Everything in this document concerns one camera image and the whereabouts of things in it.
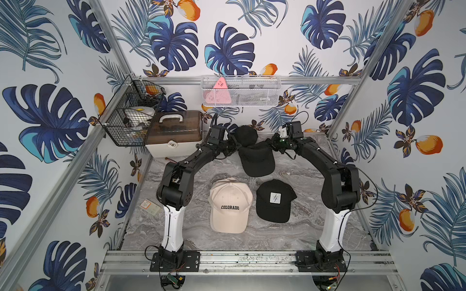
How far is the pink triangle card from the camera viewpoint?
900 millimetres

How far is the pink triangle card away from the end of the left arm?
0.59 feet

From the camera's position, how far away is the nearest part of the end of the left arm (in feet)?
2.57
